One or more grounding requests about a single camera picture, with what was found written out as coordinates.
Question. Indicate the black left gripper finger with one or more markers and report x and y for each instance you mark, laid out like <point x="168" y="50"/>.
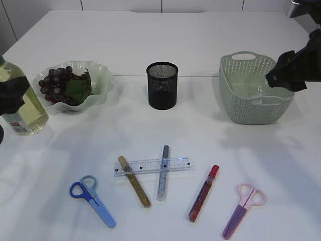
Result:
<point x="12" y="92"/>

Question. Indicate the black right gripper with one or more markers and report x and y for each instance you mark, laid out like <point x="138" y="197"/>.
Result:
<point x="306" y="66"/>

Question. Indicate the yellow drink bottle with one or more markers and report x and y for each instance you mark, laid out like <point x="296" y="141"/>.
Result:
<point x="31" y="117"/>

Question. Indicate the clear plastic sheet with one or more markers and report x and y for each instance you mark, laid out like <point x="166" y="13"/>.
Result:
<point x="257" y="92"/>

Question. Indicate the purple grapes with leaf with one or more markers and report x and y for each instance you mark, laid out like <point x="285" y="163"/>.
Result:
<point x="63" y="85"/>

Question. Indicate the pink scissors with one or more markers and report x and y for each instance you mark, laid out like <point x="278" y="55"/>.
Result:
<point x="248" y="196"/>

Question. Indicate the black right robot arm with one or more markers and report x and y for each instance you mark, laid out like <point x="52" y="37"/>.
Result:
<point x="300" y="8"/>

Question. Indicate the green woven plastic basket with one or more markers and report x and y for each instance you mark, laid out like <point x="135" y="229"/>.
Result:
<point x="235" y="73"/>

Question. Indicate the pale green wavy plate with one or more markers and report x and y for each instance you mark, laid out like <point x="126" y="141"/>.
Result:
<point x="100" y="77"/>

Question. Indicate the black mesh pen holder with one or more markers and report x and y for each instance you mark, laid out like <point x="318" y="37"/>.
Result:
<point x="162" y="84"/>

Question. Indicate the clear plastic ruler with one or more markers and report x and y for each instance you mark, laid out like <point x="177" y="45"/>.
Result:
<point x="153" y="166"/>

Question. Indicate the red glitter pen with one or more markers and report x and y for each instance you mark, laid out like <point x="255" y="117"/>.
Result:
<point x="198" y="203"/>

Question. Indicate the silver glitter pen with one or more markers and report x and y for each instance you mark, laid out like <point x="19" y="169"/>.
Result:
<point x="161" y="190"/>

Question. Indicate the gold glitter pen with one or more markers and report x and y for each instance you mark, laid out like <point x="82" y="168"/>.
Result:
<point x="145" y="201"/>

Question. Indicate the blue scissors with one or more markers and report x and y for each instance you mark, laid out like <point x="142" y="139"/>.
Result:
<point x="90" y="195"/>

